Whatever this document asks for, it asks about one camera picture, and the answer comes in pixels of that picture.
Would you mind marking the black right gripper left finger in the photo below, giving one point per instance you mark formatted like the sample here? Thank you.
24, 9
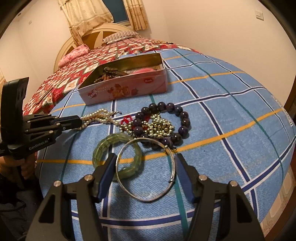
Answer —
53, 219

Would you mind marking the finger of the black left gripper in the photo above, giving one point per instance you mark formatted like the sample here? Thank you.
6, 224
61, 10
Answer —
68, 122

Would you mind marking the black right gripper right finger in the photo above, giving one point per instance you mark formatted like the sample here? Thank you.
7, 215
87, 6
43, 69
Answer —
237, 220

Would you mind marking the silver bangle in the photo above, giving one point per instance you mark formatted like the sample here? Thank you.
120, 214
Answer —
145, 170

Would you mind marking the pink bangle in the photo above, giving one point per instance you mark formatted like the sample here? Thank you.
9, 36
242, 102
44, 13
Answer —
143, 70

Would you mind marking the left hand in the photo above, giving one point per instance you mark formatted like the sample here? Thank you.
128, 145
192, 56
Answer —
15, 169

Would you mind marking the red patchwork bedspread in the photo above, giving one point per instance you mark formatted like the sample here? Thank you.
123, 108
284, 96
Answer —
67, 78

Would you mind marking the red tassel knot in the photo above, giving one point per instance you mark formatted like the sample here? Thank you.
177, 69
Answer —
128, 121

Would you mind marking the pink pillow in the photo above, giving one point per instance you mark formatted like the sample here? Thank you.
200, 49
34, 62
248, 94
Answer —
77, 52

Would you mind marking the pink tin box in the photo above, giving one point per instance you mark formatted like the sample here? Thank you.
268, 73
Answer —
114, 80

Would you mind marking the cream wooden headboard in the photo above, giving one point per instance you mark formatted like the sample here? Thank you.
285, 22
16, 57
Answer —
92, 39

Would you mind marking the striped pillow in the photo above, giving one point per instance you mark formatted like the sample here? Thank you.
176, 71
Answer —
119, 36

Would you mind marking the beige patterned curtain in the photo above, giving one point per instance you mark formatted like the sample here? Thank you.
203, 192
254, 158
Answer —
84, 16

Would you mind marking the window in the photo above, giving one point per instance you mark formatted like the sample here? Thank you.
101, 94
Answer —
117, 9

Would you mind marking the white wall switch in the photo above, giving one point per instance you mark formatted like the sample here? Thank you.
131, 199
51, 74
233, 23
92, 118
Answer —
259, 15

